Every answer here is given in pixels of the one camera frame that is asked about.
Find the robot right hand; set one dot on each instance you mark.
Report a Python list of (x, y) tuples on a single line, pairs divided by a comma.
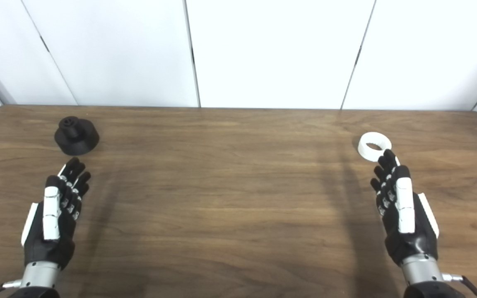
[(405, 211)]

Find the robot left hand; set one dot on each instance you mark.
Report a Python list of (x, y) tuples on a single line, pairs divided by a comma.
[(51, 215)]

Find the round black part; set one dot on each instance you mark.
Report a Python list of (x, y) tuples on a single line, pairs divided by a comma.
[(77, 138)]

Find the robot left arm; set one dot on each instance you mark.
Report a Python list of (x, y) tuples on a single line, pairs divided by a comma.
[(39, 276)]

